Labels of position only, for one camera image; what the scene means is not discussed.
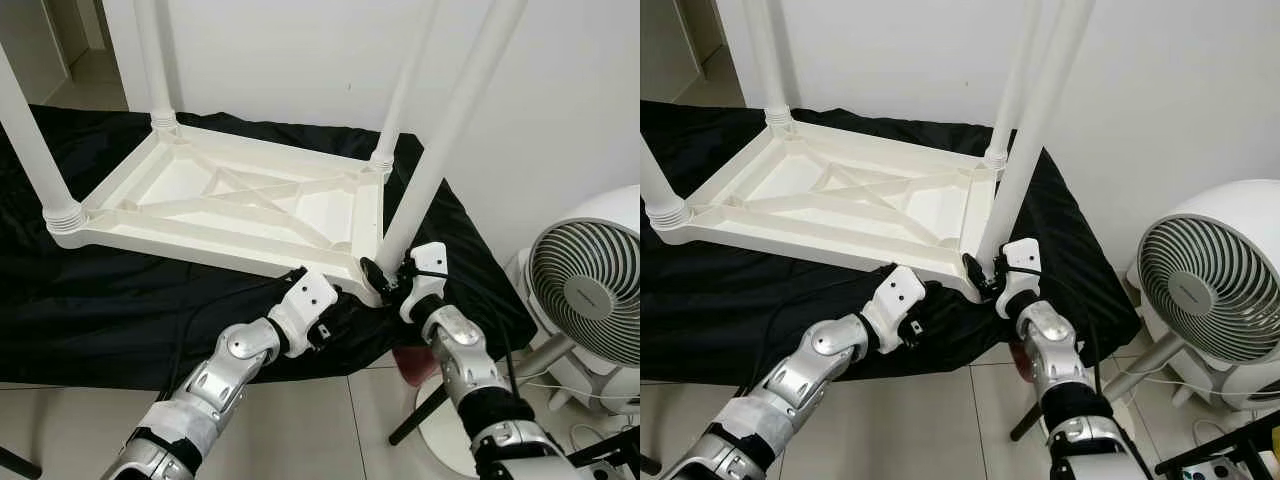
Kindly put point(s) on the white plastic table leg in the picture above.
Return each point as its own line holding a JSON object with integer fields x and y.
{"x": 1004, "y": 115}
{"x": 660, "y": 200}
{"x": 155, "y": 60}
{"x": 1040, "y": 100}
{"x": 405, "y": 80}
{"x": 35, "y": 160}
{"x": 768, "y": 60}
{"x": 450, "y": 125}

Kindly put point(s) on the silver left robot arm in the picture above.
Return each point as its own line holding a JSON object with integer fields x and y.
{"x": 215, "y": 380}
{"x": 800, "y": 375}

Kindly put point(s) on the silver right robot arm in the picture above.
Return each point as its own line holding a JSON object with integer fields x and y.
{"x": 1050, "y": 340}
{"x": 460, "y": 345}

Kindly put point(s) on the black metal table leg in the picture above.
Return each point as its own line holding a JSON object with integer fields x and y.
{"x": 18, "y": 462}
{"x": 1025, "y": 420}
{"x": 648, "y": 463}
{"x": 415, "y": 417}

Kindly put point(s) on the black cloth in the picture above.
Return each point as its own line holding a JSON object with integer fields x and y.
{"x": 720, "y": 320}
{"x": 100, "y": 320}

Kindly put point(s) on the black metal rack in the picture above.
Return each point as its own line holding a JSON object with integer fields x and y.
{"x": 605, "y": 445}
{"x": 1230, "y": 440}

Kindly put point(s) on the white plastic device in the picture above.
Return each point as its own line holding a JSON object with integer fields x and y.
{"x": 600, "y": 472}
{"x": 1205, "y": 470}

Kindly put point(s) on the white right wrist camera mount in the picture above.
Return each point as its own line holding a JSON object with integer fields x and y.
{"x": 430, "y": 260}
{"x": 1022, "y": 255}

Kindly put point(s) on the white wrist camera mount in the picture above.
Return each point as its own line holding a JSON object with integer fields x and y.
{"x": 1022, "y": 255}
{"x": 310, "y": 295}
{"x": 900, "y": 290}
{"x": 430, "y": 260}

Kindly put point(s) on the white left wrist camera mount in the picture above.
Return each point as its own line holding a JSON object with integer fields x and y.
{"x": 310, "y": 295}
{"x": 900, "y": 290}

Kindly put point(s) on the white pedestal fan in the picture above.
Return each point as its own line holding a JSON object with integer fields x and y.
{"x": 1195, "y": 270}
{"x": 585, "y": 280}

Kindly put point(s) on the white door frame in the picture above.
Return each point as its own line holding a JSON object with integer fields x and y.
{"x": 700, "y": 20}
{"x": 70, "y": 25}

